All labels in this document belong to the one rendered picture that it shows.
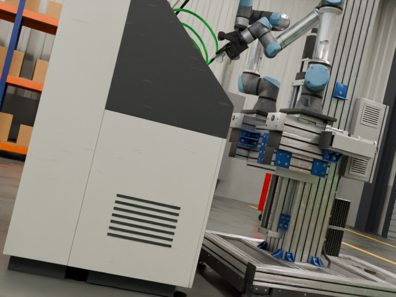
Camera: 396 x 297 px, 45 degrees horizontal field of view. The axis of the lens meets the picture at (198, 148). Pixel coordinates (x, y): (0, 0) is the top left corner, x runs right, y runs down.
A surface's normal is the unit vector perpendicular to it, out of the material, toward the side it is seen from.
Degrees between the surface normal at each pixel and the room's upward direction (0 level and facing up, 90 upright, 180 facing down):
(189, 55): 90
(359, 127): 90
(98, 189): 90
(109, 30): 90
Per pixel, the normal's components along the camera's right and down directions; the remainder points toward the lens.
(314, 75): -0.19, 0.07
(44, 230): 0.18, 0.03
